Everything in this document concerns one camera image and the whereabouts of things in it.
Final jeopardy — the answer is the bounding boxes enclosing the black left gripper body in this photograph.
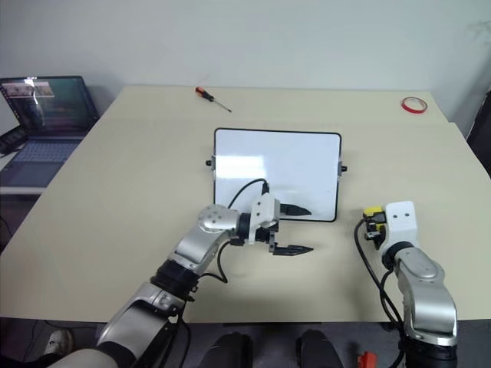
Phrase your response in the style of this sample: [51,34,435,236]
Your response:
[255,205,288,255]

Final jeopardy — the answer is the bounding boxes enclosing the black-framed small whiteboard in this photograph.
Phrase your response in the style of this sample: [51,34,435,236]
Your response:
[205,126,348,224]

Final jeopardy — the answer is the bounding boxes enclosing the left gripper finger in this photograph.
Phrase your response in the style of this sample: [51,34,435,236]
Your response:
[272,245,315,258]
[284,204,313,219]

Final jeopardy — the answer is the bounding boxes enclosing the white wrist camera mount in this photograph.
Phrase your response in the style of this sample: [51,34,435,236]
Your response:
[246,192,282,247]
[384,199,418,251]

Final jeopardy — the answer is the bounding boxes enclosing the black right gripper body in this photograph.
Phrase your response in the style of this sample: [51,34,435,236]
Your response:
[363,222,387,252]

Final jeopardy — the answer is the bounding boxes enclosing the open grey laptop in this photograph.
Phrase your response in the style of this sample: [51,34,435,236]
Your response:
[0,75,101,189]

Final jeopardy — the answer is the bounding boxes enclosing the orange-red plastic part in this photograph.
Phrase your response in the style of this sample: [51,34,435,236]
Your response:
[357,350,379,368]

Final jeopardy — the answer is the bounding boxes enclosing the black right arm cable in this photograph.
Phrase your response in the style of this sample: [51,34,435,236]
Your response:
[354,217,404,331]

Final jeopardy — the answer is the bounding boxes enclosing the white shoe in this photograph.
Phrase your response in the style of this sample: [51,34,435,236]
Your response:
[45,328,74,357]

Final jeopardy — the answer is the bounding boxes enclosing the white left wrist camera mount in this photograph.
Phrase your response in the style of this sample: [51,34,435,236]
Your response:
[246,192,282,247]

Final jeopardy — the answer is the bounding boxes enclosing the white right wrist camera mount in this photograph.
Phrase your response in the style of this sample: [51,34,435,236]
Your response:
[384,199,418,251]

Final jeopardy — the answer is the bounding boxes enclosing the orange and black screwdriver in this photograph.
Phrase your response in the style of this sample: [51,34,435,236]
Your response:
[194,86,233,113]

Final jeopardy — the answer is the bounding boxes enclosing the black device beside laptop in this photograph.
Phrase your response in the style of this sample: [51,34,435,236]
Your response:
[0,127,28,156]

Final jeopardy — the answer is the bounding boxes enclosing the red tape roll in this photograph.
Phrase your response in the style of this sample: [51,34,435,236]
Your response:
[400,96,429,116]

